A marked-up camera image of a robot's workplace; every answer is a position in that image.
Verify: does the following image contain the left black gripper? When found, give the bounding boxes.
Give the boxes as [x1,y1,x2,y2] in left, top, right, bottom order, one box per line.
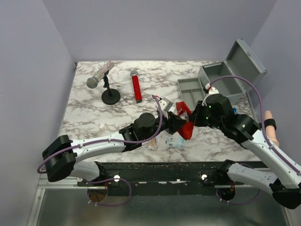
[141,111,186,142]

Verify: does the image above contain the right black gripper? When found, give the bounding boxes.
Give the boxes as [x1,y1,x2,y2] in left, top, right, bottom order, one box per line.
[187,100,224,130]

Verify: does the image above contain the red first aid pouch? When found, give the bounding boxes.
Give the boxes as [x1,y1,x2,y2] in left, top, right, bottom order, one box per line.
[175,101,195,141]

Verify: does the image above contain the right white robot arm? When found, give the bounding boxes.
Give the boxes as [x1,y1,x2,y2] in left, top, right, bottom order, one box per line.
[189,94,301,210]

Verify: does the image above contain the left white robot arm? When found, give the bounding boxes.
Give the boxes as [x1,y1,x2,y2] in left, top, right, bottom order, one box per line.
[42,112,186,186]

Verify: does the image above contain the blue white bandage packets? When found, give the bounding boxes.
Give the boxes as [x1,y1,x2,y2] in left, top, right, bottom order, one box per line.
[166,137,185,149]

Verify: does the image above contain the cotton swab pack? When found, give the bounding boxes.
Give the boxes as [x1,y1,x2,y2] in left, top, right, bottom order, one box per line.
[148,137,157,150]

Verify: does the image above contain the grey plastic tray insert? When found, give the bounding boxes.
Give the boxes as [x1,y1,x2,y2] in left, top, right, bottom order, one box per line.
[177,77,205,111]

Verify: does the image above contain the grey metal case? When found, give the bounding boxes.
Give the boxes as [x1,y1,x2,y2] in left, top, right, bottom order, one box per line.
[198,39,268,105]

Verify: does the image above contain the red glitter microphone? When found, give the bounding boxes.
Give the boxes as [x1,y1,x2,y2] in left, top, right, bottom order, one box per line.
[130,71,142,103]

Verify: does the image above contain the silver glitter microphone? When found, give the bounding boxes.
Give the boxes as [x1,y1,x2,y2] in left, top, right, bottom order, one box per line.
[86,61,115,89]

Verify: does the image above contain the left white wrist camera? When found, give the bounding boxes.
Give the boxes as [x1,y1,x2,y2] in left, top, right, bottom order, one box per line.
[159,97,175,113]

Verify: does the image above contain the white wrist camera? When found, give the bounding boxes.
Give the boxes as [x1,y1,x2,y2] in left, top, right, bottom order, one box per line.
[204,83,219,95]
[159,97,175,113]

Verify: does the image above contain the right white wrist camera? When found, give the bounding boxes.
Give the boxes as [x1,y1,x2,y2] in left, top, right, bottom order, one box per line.
[204,83,219,95]

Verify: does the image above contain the black mounting rail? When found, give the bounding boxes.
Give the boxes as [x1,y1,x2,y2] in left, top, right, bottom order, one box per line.
[48,161,275,196]

